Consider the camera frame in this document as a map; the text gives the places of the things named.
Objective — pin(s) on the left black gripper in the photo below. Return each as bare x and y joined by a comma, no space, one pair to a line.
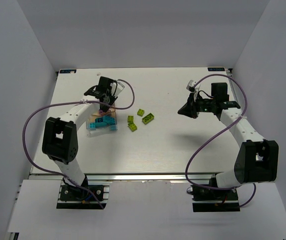
104,105

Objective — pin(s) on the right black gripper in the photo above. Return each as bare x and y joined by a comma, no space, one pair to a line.
194,106

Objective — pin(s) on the teal round printed lego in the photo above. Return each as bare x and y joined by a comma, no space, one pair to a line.
100,122

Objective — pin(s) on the teal small lego cube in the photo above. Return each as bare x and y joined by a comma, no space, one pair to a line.
114,127

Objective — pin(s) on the purple sloped lego brick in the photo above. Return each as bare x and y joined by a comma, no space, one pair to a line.
102,112

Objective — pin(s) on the teal lego plate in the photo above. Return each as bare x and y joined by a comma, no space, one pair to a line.
109,120

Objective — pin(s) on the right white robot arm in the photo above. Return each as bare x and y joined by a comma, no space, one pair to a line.
257,160

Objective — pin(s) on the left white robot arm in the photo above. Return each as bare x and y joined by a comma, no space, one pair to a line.
60,142

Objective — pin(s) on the amber plastic bin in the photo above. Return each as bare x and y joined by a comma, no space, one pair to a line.
111,113

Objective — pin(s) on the clear plastic bin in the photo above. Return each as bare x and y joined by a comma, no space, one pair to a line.
98,131

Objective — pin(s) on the green lego brick upper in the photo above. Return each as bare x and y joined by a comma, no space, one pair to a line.
130,118

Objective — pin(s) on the green lego brick lower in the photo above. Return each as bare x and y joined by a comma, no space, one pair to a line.
132,126

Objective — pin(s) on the green small lego brick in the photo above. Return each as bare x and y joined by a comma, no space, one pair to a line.
140,112

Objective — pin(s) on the green large lego brick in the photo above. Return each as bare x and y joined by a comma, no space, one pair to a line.
148,118

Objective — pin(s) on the right blue table sticker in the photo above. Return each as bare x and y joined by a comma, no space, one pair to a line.
216,69

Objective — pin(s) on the blue table sticker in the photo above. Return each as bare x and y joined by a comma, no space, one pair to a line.
67,71
216,69

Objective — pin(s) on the left blue table sticker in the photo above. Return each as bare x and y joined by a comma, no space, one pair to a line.
67,71

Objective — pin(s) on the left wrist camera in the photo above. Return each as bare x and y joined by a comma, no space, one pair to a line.
117,88

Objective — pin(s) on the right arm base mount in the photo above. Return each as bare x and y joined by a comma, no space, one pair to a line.
213,201

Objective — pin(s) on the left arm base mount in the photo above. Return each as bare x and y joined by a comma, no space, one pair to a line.
70,197

